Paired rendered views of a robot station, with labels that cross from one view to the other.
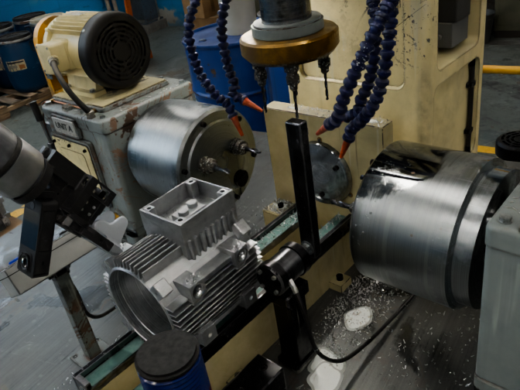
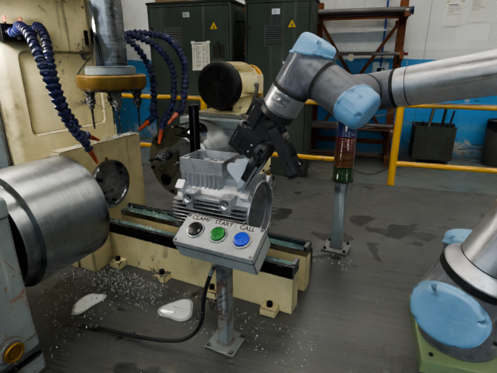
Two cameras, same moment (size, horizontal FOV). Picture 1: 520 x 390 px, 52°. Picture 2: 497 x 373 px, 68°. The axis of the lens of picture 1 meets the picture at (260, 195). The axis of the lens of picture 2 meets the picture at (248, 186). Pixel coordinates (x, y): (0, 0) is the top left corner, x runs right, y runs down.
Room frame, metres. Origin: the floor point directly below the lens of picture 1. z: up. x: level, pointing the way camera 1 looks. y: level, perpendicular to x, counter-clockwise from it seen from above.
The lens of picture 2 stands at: (0.98, 1.00, 1.38)
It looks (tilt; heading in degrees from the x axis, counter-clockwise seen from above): 19 degrees down; 250
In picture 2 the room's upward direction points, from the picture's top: straight up
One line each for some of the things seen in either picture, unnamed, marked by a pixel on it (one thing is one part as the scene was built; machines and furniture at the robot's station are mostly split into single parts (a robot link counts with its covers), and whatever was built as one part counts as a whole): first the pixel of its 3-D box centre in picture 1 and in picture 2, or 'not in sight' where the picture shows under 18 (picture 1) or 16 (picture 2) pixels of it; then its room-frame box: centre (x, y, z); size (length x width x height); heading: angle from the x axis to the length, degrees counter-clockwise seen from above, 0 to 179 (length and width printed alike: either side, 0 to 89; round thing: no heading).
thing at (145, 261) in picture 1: (185, 275); (225, 205); (0.74, 0.15, 1.02); 0.20 x 0.19 x 0.19; 135
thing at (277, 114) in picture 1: (338, 178); (97, 193); (1.06, -0.18, 0.97); 0.30 x 0.11 x 0.34; 44
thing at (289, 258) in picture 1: (363, 261); not in sight; (0.81, -0.17, 0.92); 0.45 x 0.13 x 0.24; 134
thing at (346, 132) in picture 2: (173, 374); (347, 127); (0.36, 0.11, 1.19); 0.06 x 0.06 x 0.04
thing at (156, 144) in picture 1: (179, 151); (15, 228); (1.21, 0.18, 1.04); 0.37 x 0.25 x 0.25; 44
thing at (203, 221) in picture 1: (190, 217); (211, 169); (0.77, 0.12, 1.11); 0.12 x 0.11 x 0.07; 135
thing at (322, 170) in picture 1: (320, 173); (111, 183); (1.02, -0.14, 1.02); 0.15 x 0.02 x 0.15; 44
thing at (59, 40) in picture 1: (90, 96); not in sight; (1.39, 0.39, 1.16); 0.33 x 0.26 x 0.42; 44
